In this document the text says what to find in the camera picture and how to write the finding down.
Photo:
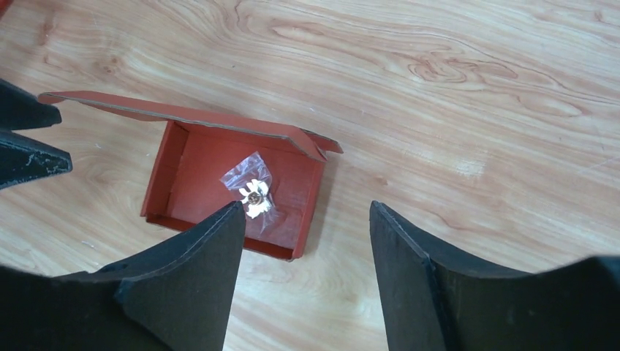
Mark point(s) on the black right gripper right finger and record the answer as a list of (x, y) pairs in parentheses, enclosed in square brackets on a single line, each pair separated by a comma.
[(435, 296)]

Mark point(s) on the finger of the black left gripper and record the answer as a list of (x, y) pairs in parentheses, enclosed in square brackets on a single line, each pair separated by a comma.
[(24, 159), (21, 110)]

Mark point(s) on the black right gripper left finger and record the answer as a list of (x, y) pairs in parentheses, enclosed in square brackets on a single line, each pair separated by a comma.
[(176, 295)]

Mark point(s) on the clear plastic scrap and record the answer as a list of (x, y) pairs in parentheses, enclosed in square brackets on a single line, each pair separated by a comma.
[(250, 182)]

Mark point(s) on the red paper box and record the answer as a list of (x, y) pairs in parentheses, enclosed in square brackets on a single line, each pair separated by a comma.
[(200, 147)]

